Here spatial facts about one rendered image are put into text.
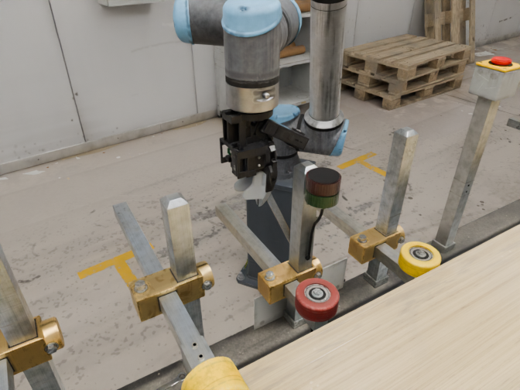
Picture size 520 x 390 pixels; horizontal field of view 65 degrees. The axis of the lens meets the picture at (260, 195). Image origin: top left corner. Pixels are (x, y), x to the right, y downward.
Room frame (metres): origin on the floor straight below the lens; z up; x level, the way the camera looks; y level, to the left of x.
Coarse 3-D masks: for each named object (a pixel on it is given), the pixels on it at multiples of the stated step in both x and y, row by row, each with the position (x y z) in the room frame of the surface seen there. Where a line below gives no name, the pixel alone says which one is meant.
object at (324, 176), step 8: (320, 168) 0.62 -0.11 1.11; (312, 176) 0.59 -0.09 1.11; (320, 176) 0.59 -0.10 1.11; (328, 176) 0.59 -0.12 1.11; (336, 176) 0.59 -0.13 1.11; (304, 200) 0.61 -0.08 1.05; (304, 208) 0.61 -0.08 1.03; (320, 208) 0.57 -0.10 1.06; (320, 216) 0.59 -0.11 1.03; (312, 232) 0.62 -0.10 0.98
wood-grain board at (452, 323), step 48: (432, 288) 0.54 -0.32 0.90; (480, 288) 0.54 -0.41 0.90; (336, 336) 0.44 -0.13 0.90; (384, 336) 0.44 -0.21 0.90; (432, 336) 0.44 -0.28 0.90; (480, 336) 0.44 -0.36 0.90; (288, 384) 0.35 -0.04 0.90; (336, 384) 0.35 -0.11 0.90; (384, 384) 0.35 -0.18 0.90; (432, 384) 0.35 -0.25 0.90; (480, 384) 0.35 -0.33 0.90
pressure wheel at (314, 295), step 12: (300, 288) 0.54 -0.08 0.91; (312, 288) 0.54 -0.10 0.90; (324, 288) 0.54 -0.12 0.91; (336, 288) 0.54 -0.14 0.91; (300, 300) 0.51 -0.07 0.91; (312, 300) 0.51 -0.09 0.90; (324, 300) 0.51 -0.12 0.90; (336, 300) 0.51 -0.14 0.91; (300, 312) 0.50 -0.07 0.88; (312, 312) 0.49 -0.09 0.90; (324, 312) 0.49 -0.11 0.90; (336, 312) 0.50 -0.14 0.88
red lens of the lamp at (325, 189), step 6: (306, 174) 0.60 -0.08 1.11; (306, 180) 0.59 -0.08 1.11; (306, 186) 0.59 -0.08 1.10; (312, 186) 0.58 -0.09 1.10; (318, 186) 0.57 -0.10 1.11; (324, 186) 0.57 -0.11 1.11; (330, 186) 0.57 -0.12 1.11; (336, 186) 0.58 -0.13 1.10; (312, 192) 0.58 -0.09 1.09; (318, 192) 0.57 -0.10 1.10; (324, 192) 0.57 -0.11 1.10; (330, 192) 0.57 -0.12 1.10; (336, 192) 0.58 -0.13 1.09
